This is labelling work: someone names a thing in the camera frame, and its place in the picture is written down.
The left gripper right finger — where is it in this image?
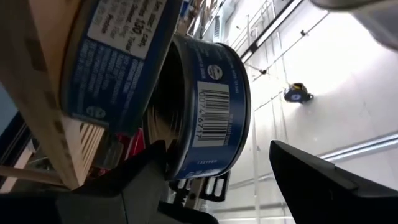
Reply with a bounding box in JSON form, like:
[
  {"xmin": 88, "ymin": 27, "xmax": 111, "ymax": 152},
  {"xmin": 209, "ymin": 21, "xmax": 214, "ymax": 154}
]
[{"xmin": 269, "ymin": 140, "xmax": 398, "ymax": 224}]

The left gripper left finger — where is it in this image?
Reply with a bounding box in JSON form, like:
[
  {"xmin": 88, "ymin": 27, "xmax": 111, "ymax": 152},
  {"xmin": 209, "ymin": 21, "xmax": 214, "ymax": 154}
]
[{"xmin": 0, "ymin": 141, "xmax": 218, "ymax": 224}]

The blue-label tuna can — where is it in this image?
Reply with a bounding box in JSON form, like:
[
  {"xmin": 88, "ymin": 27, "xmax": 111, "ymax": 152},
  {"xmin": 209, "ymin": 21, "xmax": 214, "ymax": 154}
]
[
  {"xmin": 60, "ymin": 0, "xmax": 183, "ymax": 131},
  {"xmin": 144, "ymin": 34, "xmax": 252, "ymax": 181}
]

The wooden slatted shelf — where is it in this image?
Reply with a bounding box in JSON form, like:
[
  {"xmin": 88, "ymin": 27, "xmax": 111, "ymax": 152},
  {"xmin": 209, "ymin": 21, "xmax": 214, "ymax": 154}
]
[{"xmin": 0, "ymin": 0, "xmax": 108, "ymax": 190}]

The red bin rack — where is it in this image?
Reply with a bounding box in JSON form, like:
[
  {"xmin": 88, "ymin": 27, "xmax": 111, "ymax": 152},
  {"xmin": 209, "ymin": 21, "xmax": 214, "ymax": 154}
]
[{"xmin": 116, "ymin": 127, "xmax": 147, "ymax": 162}]

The black overhead camera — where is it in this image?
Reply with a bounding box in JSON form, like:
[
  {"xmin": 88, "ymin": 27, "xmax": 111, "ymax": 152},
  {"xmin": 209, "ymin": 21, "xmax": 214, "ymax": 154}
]
[{"xmin": 283, "ymin": 82, "xmax": 314, "ymax": 105}]

